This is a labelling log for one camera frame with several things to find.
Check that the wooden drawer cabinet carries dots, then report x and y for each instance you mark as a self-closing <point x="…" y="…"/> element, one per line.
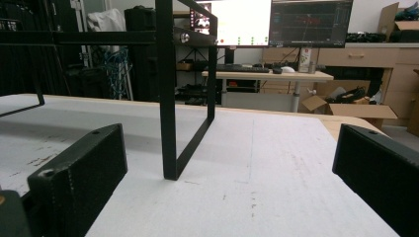
<point x="378" y="72"/>

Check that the white cloth bag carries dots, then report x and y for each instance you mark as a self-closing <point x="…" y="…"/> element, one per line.
<point x="105" y="21"/>

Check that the dark computer monitor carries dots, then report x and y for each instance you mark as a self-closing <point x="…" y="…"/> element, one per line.
<point x="309" y="23"/>

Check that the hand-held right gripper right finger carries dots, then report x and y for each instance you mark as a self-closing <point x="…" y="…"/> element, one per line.
<point x="382" y="174"/>

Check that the light wooden desk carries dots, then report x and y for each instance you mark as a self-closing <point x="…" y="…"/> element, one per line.
<point x="280" y="77"/>

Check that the black computer mouse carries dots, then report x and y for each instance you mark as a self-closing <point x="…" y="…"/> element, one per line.
<point x="277" y="70"/>

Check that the white table mat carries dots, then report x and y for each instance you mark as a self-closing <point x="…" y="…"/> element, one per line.
<point x="210" y="171"/>

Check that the white computer mouse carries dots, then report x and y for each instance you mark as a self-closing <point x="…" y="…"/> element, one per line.
<point x="287" y="69"/>

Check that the cardboard box with dark contents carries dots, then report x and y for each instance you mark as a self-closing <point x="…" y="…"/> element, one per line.
<point x="400" y="23"/>

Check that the black metal rack frame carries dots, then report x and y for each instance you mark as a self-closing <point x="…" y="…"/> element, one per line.
<point x="166" y="98"/>

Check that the bright white computer monitor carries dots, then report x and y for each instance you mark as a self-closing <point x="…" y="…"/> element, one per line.
<point x="240" y="21"/>

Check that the black keyboard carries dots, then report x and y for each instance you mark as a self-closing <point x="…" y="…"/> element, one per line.
<point x="242" y="68"/>

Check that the small metal can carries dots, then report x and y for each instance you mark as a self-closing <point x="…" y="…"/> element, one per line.
<point x="312" y="67"/>

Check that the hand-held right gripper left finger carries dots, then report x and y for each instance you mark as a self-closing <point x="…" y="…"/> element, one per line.
<point x="79" y="177"/>

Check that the open cardboard box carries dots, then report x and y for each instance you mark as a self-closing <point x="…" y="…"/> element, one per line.
<point x="352" y="107"/>

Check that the white drink carton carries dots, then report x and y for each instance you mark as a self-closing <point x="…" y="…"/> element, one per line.
<point x="304" y="59"/>

